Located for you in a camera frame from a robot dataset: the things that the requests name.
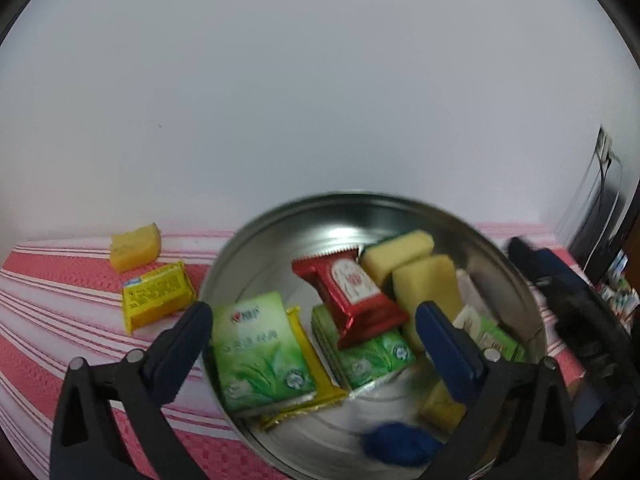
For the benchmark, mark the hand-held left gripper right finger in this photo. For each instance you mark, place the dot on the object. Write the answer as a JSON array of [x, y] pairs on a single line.
[[445, 350]]

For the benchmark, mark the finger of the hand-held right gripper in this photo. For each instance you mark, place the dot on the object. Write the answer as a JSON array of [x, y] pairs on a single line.
[[542, 262]]

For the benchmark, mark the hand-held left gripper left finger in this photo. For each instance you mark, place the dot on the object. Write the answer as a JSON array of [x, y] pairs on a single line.
[[185, 340]]

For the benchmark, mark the green tissue pack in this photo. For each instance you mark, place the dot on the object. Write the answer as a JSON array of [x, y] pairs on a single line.
[[375, 360], [260, 355], [495, 340]]

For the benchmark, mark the yellow green scouring sponge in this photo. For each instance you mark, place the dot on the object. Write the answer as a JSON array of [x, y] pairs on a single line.
[[395, 255], [445, 407]]

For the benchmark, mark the large yellow sponge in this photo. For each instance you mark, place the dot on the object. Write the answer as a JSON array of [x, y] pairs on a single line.
[[427, 285]]

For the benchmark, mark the blue cloth ball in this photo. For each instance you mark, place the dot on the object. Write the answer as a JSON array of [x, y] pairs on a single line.
[[400, 445]]

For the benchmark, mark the red snack packet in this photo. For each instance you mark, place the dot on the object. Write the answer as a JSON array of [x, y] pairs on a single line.
[[355, 290]]

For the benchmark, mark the yellow snack packet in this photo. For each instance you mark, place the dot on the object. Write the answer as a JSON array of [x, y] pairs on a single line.
[[315, 360], [157, 295]]

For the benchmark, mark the round printed metal tin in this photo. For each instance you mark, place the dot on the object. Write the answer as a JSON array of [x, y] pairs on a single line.
[[320, 220]]

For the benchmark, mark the colourful clutter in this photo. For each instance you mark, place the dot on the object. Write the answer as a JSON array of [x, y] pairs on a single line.
[[622, 285]]

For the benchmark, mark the small yellow sponge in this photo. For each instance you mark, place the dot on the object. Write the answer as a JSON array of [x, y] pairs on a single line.
[[135, 250]]

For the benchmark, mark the red striped tablecloth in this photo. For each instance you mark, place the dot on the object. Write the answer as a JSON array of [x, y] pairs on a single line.
[[60, 310]]

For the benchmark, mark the wall power socket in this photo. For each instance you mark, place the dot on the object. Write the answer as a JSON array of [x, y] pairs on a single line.
[[604, 144]]

